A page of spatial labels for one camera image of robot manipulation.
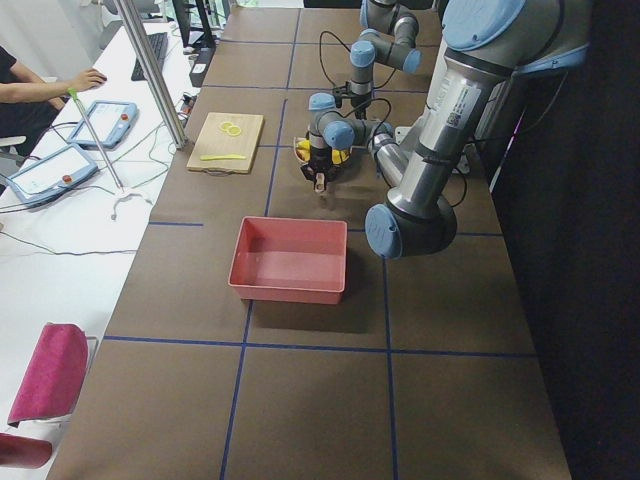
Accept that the person's forearm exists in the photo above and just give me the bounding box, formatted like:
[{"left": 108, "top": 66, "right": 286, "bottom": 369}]
[{"left": 0, "top": 81, "right": 72, "bottom": 104}]

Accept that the far blue teach pendant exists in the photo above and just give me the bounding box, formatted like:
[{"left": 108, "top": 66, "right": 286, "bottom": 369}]
[{"left": 66, "top": 101, "right": 139, "bottom": 150}]

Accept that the thin metal rod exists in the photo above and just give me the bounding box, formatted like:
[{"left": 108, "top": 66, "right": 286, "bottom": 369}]
[{"left": 67, "top": 87, "right": 125, "bottom": 192}]

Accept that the lower lemon slice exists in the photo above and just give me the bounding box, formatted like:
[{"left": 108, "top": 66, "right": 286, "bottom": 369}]
[{"left": 225, "top": 125, "right": 242, "bottom": 137}]

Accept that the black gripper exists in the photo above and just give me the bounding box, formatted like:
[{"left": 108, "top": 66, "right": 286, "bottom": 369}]
[
  {"left": 299, "top": 146, "right": 341, "bottom": 183},
  {"left": 332, "top": 82, "right": 373, "bottom": 108}
]

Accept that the near blue teach pendant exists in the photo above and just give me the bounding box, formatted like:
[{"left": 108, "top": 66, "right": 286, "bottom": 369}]
[{"left": 8, "top": 144, "right": 98, "bottom": 208}]

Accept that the aluminium frame post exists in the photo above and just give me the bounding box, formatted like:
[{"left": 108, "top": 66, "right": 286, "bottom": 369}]
[{"left": 114, "top": 0, "right": 187, "bottom": 150}]

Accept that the blue teach pendant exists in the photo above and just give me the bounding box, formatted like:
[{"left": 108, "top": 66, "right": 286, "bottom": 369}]
[
  {"left": 66, "top": 101, "right": 139, "bottom": 150},
  {"left": 8, "top": 144, "right": 98, "bottom": 208}
]

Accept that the person's hand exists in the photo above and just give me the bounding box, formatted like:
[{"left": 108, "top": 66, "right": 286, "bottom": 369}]
[{"left": 66, "top": 68, "right": 107, "bottom": 92}]

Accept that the black keyboard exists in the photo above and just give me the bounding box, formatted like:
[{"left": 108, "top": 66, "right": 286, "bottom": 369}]
[{"left": 130, "top": 32, "right": 168, "bottom": 81}]

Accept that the yellow toy corn cob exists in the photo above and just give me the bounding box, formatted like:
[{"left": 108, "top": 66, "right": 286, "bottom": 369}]
[{"left": 296, "top": 140, "right": 310, "bottom": 157}]

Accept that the beige plastic dustpan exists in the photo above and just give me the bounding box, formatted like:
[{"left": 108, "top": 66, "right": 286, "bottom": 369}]
[{"left": 294, "top": 137, "right": 351, "bottom": 194}]

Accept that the bamboo cutting board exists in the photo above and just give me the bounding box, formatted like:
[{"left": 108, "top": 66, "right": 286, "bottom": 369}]
[{"left": 186, "top": 112, "right": 264, "bottom": 174}]

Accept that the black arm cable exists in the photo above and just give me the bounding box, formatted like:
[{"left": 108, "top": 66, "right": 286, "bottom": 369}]
[
  {"left": 319, "top": 29, "right": 354, "bottom": 94},
  {"left": 344, "top": 97, "right": 394, "bottom": 136}
]

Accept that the pink plastic bin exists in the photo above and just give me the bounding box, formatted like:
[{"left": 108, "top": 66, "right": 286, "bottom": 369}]
[{"left": 228, "top": 216, "right": 348, "bottom": 305}]

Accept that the yellow-green plastic knife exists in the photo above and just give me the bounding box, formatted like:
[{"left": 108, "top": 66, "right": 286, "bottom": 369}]
[{"left": 199, "top": 154, "right": 247, "bottom": 162}]

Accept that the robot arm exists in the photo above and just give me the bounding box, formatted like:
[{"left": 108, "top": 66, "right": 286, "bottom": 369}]
[
  {"left": 300, "top": 1, "right": 592, "bottom": 258},
  {"left": 332, "top": 1, "right": 422, "bottom": 119}
]

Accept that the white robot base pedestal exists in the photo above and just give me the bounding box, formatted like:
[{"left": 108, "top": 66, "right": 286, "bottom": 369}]
[{"left": 393, "top": 124, "right": 471, "bottom": 176}]

